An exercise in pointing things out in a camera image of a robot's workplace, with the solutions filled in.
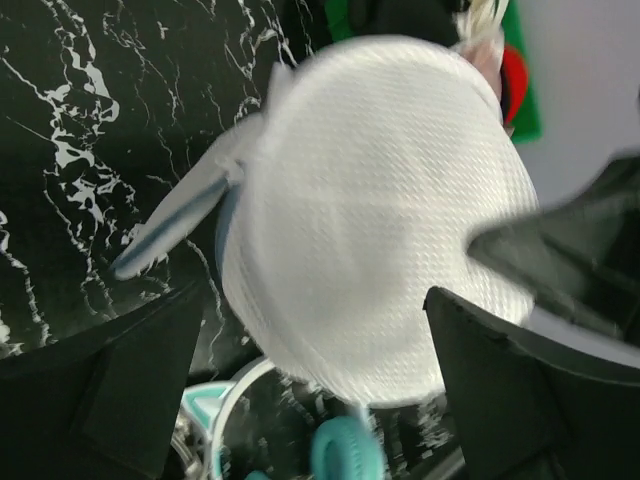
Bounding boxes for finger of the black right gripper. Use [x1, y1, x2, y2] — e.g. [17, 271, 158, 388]
[468, 154, 639, 340]

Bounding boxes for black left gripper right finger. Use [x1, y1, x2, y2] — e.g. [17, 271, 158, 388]
[424, 287, 568, 479]

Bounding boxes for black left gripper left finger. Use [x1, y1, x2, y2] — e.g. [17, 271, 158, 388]
[67, 285, 202, 479]

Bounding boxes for red bra in bin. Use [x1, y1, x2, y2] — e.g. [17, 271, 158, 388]
[500, 45, 529, 125]

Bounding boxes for green plastic bin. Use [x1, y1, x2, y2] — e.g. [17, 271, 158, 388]
[321, 1, 542, 144]

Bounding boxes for teal cat-ear headphones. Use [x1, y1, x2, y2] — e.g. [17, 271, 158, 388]
[170, 357, 386, 479]

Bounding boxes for black garment in bin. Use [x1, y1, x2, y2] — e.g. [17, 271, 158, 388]
[347, 0, 470, 47]

